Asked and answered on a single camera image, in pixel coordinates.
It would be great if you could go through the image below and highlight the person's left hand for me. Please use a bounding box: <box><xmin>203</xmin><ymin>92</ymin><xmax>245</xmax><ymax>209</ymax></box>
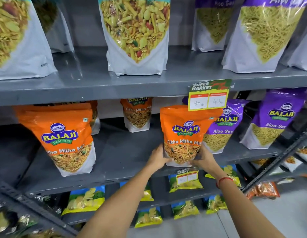
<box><xmin>146</xmin><ymin>144</ymin><xmax>174</xmax><ymax>172</ymax></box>

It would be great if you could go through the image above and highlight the person's right hand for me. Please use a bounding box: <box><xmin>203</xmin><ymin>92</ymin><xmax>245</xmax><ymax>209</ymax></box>
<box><xmin>189</xmin><ymin>145</ymin><xmax>220</xmax><ymax>177</ymax></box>

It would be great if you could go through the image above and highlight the orange snack mix packet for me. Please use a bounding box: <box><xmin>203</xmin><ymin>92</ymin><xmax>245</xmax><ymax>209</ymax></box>
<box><xmin>160</xmin><ymin>105</ymin><xmax>223</xmax><ymax>168</ymax></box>
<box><xmin>120</xmin><ymin>97</ymin><xmax>153</xmax><ymax>133</ymax></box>
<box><xmin>17</xmin><ymin>108</ymin><xmax>96</xmax><ymax>177</ymax></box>
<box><xmin>13</xmin><ymin>100</ymin><xmax>98</xmax><ymax>122</ymax></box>

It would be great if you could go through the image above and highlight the person's left forearm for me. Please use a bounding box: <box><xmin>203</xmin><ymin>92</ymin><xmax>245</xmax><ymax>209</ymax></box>
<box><xmin>77</xmin><ymin>164</ymin><xmax>162</xmax><ymax>238</ymax></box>

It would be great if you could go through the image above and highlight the person's right forearm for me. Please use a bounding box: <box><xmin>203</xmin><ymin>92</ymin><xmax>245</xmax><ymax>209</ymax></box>
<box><xmin>213</xmin><ymin>174</ymin><xmax>286</xmax><ymax>238</ymax></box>

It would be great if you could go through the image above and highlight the green yellow price tag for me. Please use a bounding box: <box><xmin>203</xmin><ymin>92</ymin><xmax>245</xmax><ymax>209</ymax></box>
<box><xmin>176</xmin><ymin>168</ymin><xmax>199</xmax><ymax>186</ymax></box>
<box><xmin>188</xmin><ymin>79</ymin><xmax>233</xmax><ymax>112</ymax></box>

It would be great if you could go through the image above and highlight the red thread wrist band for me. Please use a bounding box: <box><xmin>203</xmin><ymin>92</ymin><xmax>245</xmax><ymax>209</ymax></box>
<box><xmin>216</xmin><ymin>177</ymin><xmax>235</xmax><ymax>189</ymax></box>

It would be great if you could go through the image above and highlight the white orange snack packet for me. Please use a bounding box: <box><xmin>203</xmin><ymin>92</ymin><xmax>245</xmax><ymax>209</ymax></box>
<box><xmin>282</xmin><ymin>156</ymin><xmax>303</xmax><ymax>173</ymax></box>
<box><xmin>296</xmin><ymin>147</ymin><xmax>307</xmax><ymax>165</ymax></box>
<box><xmin>251</xmin><ymin>159</ymin><xmax>271</xmax><ymax>170</ymax></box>

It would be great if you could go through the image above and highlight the shiny orange snack packet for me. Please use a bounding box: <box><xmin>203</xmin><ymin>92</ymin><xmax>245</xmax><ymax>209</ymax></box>
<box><xmin>246</xmin><ymin>181</ymin><xmax>281</xmax><ymax>200</ymax></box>

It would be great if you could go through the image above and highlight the black perforated metal upright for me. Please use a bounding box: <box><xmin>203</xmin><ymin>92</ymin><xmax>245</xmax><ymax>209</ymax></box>
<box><xmin>0</xmin><ymin>175</ymin><xmax>78</xmax><ymax>238</ymax></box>
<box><xmin>241</xmin><ymin>126</ymin><xmax>307</xmax><ymax>194</ymax></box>

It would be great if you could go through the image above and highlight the grey metal shelving unit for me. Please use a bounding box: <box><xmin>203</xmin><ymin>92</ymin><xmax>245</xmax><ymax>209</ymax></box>
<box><xmin>0</xmin><ymin>0</ymin><xmax>307</xmax><ymax>238</ymax></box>

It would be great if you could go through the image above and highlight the row of yellow-green chip packets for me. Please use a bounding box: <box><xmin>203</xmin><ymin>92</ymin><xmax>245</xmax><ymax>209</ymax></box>
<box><xmin>61</xmin><ymin>164</ymin><xmax>242</xmax><ymax>229</ymax></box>

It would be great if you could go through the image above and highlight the large teal-top snack mix packet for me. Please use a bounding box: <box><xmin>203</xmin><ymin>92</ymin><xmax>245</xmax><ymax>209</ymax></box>
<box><xmin>0</xmin><ymin>0</ymin><xmax>58</xmax><ymax>81</ymax></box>
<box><xmin>97</xmin><ymin>0</ymin><xmax>171</xmax><ymax>76</ymax></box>

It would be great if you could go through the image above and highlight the large purple sev packet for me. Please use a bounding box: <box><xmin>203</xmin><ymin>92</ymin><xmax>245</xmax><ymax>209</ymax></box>
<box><xmin>221</xmin><ymin>0</ymin><xmax>307</xmax><ymax>74</ymax></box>
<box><xmin>192</xmin><ymin>0</ymin><xmax>236</xmax><ymax>52</ymax></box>

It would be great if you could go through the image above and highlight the pile of dark snack packets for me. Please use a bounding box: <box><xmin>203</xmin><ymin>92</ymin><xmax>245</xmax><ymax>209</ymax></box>
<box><xmin>0</xmin><ymin>194</ymin><xmax>66</xmax><ymax>238</ymax></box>

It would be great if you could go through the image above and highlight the large dark-filled snack packet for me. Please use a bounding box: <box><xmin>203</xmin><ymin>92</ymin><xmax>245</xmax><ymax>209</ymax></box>
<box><xmin>31</xmin><ymin>0</ymin><xmax>75</xmax><ymax>54</ymax></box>

